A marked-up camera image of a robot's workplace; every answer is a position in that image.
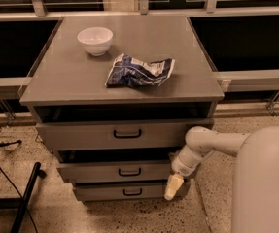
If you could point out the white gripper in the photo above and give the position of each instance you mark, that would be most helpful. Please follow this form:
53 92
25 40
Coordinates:
180 169

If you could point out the grey drawer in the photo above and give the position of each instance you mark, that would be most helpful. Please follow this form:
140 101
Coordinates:
111 172
120 191
113 135

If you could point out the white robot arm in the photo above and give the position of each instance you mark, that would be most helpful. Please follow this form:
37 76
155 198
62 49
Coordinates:
255 193

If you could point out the grey top drawer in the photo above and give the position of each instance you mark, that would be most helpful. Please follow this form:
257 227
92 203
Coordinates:
113 135

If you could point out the grey bottom drawer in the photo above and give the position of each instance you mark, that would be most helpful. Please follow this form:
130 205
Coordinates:
120 191

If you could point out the grey drawer cabinet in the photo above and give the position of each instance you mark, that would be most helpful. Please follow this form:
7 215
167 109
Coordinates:
69 84

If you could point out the crumpled blue chip bag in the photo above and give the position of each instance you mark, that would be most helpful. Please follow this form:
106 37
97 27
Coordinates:
131 72

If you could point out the black metal stand leg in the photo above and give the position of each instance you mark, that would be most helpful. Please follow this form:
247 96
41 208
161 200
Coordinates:
21 203

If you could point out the white ceramic bowl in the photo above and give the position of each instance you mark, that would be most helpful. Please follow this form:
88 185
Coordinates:
96 40

